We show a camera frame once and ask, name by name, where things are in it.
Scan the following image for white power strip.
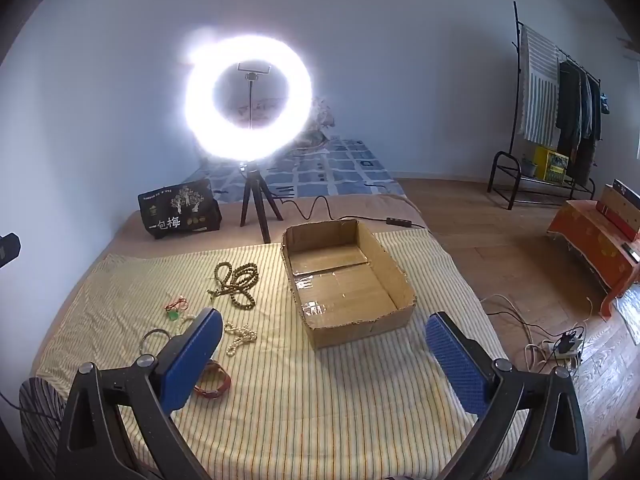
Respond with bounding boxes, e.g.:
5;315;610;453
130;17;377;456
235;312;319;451
542;340;583;359

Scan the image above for red bracelet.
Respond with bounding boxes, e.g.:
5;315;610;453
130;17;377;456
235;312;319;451
192;359;232;399

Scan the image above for pearl necklace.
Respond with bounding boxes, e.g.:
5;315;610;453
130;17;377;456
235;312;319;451
223;322;258;359

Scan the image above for blue patterned bed sheet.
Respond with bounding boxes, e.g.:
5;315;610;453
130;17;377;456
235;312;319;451
182;135;406;203

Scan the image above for black floor cable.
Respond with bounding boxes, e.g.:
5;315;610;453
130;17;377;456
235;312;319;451
487;310;588;363

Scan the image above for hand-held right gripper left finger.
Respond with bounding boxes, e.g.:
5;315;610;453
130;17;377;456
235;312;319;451
55;306;224;480

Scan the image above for brown wooden bead necklace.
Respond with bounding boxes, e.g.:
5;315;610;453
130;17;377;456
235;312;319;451
207;261;260;311

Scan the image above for metal bangle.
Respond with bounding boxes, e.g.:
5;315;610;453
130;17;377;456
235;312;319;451
138;328;173;358

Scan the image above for yellow striped cloth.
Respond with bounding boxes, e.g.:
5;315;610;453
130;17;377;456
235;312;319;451
35;230;531;480

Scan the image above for clear plastic sheet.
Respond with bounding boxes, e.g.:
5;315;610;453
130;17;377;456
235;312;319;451
617;285;640;346

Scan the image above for tan bed mattress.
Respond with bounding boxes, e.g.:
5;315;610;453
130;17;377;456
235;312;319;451
27;192;441;381

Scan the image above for tan flat box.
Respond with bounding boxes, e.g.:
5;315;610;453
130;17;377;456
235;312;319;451
600;183;640;233

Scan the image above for black phone clamp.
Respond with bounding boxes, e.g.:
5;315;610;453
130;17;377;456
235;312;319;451
236;61;274;133

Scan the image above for round ring light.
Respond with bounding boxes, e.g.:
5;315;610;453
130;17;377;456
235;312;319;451
182;34;316;163

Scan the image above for black cable with switch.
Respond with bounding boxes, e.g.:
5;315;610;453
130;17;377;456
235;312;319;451
277;195;431;233

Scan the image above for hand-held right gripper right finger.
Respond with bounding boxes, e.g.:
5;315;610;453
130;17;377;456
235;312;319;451
425;311;590;480

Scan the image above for black tripod stand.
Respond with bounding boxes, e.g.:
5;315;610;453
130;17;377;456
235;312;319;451
239;160;284;244

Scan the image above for cardboard box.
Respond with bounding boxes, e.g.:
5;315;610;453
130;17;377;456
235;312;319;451
280;218;418;351

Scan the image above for red string green pendant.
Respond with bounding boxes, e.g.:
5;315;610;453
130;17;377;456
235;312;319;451
165;297;191;321

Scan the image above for black printed snack bag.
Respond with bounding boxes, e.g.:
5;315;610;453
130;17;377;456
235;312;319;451
138;178;222;240

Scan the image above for white floor cable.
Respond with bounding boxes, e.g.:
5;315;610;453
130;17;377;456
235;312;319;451
480;294;553;376

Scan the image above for black metal clothes rack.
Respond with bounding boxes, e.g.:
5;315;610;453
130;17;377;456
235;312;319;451
487;1;601;211

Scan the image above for yellow box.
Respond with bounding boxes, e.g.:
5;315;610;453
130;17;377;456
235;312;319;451
532;145;571;183

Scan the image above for dark hanging clothes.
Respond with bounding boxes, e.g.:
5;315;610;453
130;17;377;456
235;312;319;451
555;60;603;186

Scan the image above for striped hanging towel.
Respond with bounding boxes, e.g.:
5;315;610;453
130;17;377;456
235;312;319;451
517;25;561;146

